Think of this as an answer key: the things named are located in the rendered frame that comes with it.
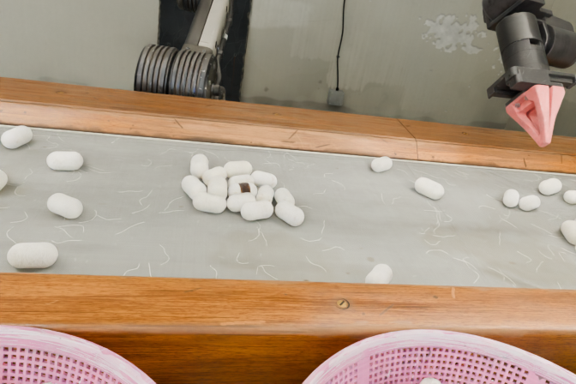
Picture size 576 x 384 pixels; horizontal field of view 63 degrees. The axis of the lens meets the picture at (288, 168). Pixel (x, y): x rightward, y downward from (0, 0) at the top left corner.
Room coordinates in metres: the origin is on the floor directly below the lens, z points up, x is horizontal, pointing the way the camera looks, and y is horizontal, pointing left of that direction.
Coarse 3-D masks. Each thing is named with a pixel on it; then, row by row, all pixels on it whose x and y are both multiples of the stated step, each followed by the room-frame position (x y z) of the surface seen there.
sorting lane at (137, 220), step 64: (0, 128) 0.51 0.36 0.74; (0, 192) 0.38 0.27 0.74; (64, 192) 0.40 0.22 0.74; (128, 192) 0.42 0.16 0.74; (320, 192) 0.50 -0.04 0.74; (384, 192) 0.53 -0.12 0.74; (448, 192) 0.56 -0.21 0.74; (0, 256) 0.29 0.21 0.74; (64, 256) 0.31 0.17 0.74; (128, 256) 0.32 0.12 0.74; (192, 256) 0.34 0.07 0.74; (256, 256) 0.35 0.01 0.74; (320, 256) 0.37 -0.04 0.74; (384, 256) 0.39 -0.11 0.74; (448, 256) 0.41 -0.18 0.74; (512, 256) 0.43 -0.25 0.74
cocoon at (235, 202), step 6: (228, 198) 0.42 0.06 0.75; (234, 198) 0.42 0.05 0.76; (240, 198) 0.42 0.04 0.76; (246, 198) 0.42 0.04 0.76; (252, 198) 0.43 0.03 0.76; (228, 204) 0.42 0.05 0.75; (234, 204) 0.41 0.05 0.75; (240, 204) 0.42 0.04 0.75; (234, 210) 0.41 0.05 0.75; (240, 210) 0.42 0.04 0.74
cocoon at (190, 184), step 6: (186, 180) 0.44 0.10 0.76; (192, 180) 0.44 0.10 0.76; (198, 180) 0.44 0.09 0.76; (186, 186) 0.43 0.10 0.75; (192, 186) 0.43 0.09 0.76; (198, 186) 0.43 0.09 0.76; (204, 186) 0.43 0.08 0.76; (186, 192) 0.43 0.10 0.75; (192, 192) 0.42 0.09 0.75; (198, 192) 0.42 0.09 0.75; (192, 198) 0.42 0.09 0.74
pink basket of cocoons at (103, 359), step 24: (0, 336) 0.20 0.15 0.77; (24, 336) 0.20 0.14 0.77; (48, 336) 0.20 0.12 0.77; (72, 336) 0.20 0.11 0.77; (0, 360) 0.19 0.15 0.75; (24, 360) 0.19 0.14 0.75; (48, 360) 0.20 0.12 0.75; (72, 360) 0.20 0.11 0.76; (96, 360) 0.19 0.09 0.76; (120, 360) 0.19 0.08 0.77
